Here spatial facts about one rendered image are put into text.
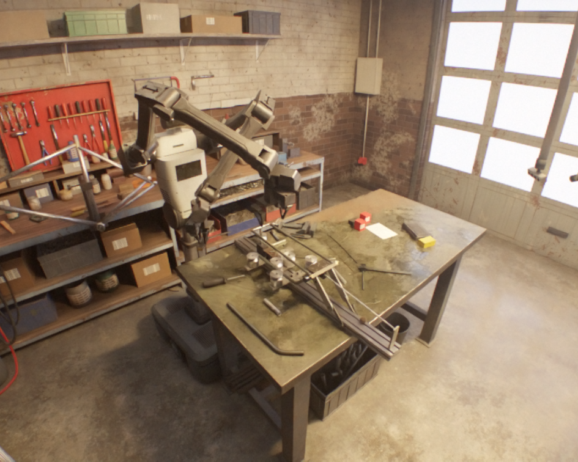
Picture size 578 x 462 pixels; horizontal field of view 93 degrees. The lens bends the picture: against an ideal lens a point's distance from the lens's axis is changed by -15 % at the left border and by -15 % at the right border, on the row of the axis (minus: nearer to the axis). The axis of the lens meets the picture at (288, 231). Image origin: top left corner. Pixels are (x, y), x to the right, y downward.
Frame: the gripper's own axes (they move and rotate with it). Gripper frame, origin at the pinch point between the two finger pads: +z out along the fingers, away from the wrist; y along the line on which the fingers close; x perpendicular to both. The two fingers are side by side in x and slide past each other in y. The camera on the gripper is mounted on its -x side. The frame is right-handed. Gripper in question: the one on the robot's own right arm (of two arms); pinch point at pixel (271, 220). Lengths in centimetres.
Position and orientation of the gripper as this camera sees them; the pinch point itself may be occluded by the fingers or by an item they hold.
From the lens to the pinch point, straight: 120.1
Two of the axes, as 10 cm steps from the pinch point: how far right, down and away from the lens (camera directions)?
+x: -6.1, -4.1, 6.8
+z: -0.2, 8.6, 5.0
